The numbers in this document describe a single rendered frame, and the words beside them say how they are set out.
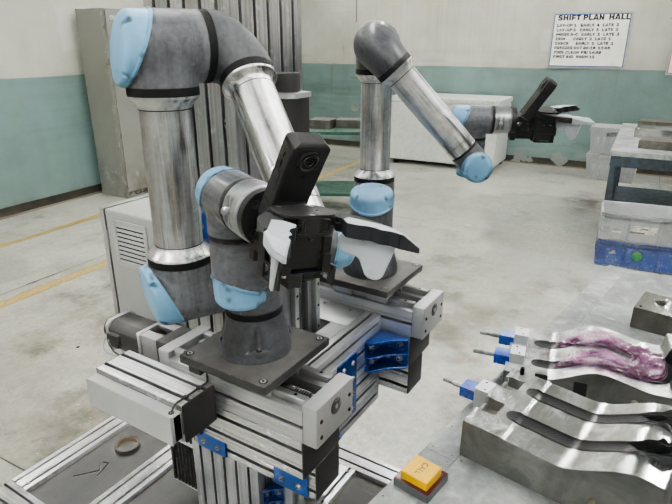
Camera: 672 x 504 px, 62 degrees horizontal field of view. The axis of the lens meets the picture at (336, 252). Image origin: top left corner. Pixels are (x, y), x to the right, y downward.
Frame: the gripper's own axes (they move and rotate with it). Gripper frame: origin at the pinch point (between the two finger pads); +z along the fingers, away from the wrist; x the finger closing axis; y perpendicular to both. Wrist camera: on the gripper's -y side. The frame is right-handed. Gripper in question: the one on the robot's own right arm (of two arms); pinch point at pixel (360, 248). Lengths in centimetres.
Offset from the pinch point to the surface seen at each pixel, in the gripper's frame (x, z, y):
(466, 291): -257, -212, 112
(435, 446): -53, -33, 59
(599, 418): -80, -14, 47
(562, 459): -63, -10, 49
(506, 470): -58, -19, 56
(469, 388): -70, -41, 53
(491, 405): -65, -31, 50
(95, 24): -86, -605, -45
